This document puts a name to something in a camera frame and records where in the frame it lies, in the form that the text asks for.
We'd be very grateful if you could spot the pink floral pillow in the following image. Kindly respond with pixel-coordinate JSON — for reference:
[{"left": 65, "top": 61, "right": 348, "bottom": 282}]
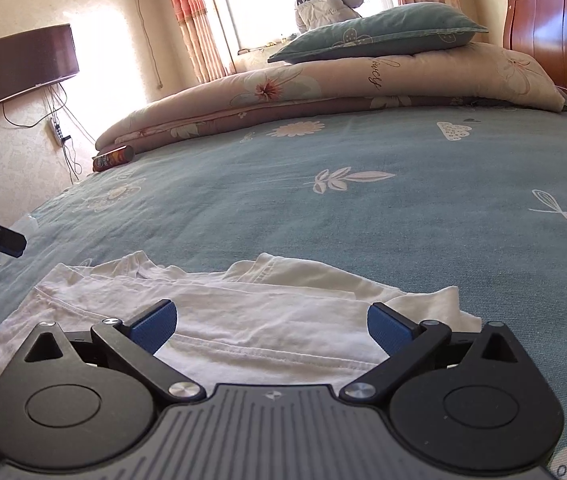
[{"left": 94, "top": 42, "right": 564, "bottom": 153}]

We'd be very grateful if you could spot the wall television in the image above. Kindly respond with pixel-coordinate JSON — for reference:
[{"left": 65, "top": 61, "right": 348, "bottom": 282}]
[{"left": 0, "top": 24, "right": 80, "bottom": 107}]

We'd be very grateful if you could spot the blue patterned bed sheet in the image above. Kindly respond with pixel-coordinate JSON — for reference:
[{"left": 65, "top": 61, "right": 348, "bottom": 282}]
[{"left": 0, "top": 107, "right": 567, "bottom": 480}]

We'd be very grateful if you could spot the white long-sleeved printed shirt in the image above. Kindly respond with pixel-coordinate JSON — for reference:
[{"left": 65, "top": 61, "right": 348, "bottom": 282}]
[{"left": 0, "top": 251, "right": 481, "bottom": 411}]

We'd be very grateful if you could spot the teal pillow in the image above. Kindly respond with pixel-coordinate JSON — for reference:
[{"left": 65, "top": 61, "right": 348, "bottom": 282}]
[{"left": 268, "top": 2, "right": 489, "bottom": 65}]

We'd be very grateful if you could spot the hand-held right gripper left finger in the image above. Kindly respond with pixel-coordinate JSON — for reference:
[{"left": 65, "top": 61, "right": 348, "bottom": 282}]
[{"left": 22, "top": 300, "right": 207, "bottom": 405}]

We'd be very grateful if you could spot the white power strip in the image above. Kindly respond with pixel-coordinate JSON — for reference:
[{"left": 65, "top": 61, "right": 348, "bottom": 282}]
[{"left": 46, "top": 117, "right": 64, "bottom": 148}]

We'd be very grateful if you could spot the red snack can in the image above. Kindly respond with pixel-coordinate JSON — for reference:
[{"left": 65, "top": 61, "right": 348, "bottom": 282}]
[{"left": 92, "top": 145, "right": 135, "bottom": 173}]

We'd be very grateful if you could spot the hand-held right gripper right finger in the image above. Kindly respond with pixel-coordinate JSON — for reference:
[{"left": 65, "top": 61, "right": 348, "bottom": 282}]
[{"left": 341, "top": 302, "right": 521, "bottom": 405}]

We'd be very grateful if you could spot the clear plastic bag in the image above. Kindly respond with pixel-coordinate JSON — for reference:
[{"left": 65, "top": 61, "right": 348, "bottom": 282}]
[{"left": 14, "top": 212, "right": 44, "bottom": 233}]

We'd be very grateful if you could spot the black wall cable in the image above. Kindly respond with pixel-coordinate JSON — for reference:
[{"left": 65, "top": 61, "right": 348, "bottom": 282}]
[{"left": 2, "top": 85, "right": 95, "bottom": 186}]

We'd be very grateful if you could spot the window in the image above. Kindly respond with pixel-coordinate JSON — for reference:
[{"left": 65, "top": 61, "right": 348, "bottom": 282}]
[{"left": 214, "top": 0, "right": 399, "bottom": 56}]

